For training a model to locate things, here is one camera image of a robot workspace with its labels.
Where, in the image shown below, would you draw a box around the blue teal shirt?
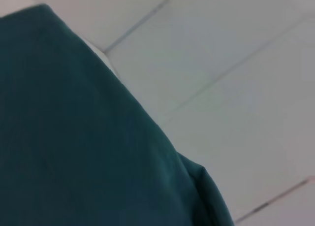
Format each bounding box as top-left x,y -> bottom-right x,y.
0,3 -> 236,226

